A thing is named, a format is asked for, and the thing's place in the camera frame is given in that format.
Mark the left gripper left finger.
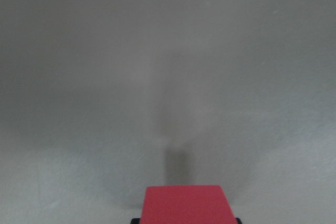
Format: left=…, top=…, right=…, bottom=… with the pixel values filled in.
left=131, top=218, right=140, bottom=224

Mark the red block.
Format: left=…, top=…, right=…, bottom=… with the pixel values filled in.
left=140, top=185, right=237, bottom=224

